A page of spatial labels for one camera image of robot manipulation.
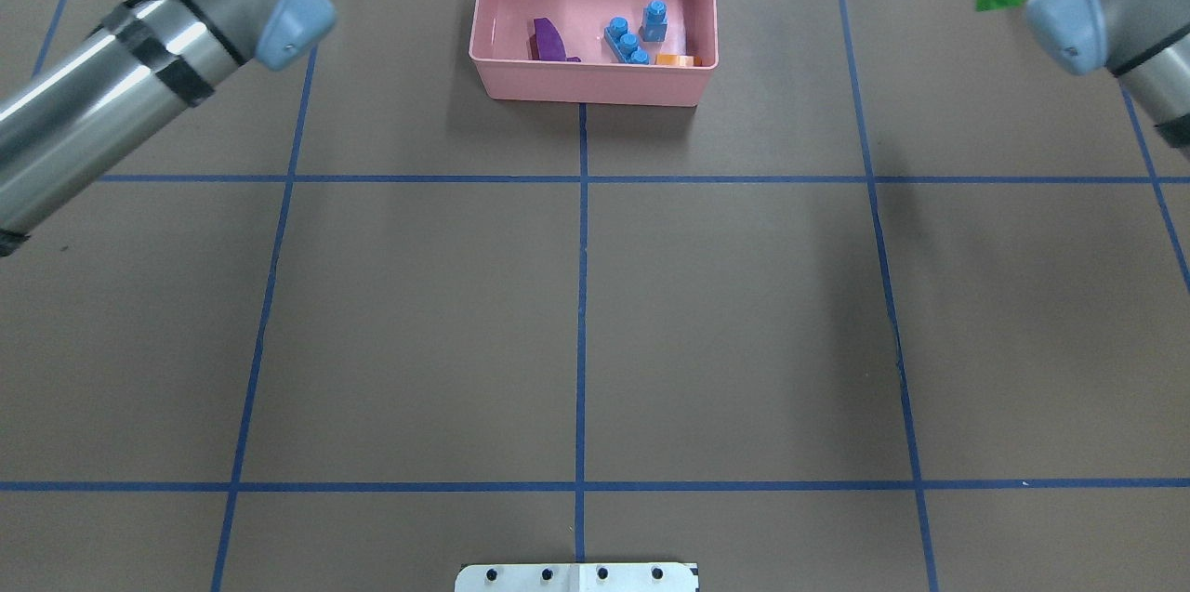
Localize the purple curved block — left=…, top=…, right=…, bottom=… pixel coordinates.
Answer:
left=530, top=18, right=582, bottom=63

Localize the long blue stud block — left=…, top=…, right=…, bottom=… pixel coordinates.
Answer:
left=603, top=17, right=651, bottom=64

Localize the orange sloped block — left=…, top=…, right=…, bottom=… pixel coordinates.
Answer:
left=655, top=54, right=703, bottom=68

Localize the small blue block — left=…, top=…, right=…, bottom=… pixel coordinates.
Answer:
left=639, top=0, right=668, bottom=43

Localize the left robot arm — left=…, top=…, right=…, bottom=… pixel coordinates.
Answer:
left=1, top=0, right=338, bottom=255

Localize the pink plastic box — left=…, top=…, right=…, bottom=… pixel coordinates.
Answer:
left=469, top=0, right=720, bottom=108

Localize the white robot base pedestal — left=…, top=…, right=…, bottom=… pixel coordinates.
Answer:
left=455, top=562, right=701, bottom=591

